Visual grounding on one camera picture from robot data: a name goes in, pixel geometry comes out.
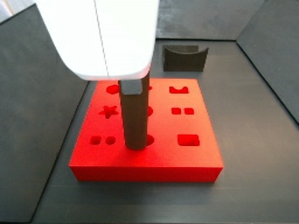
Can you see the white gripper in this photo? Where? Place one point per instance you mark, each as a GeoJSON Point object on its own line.
{"type": "Point", "coordinates": [104, 38]}

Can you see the brown oval cylinder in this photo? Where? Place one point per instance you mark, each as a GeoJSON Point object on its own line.
{"type": "Point", "coordinates": [134, 114]}

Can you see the black curved fixture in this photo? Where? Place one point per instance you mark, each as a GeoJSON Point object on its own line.
{"type": "Point", "coordinates": [184, 58]}

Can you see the red block with shaped holes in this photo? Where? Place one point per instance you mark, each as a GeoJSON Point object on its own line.
{"type": "Point", "coordinates": [181, 152]}

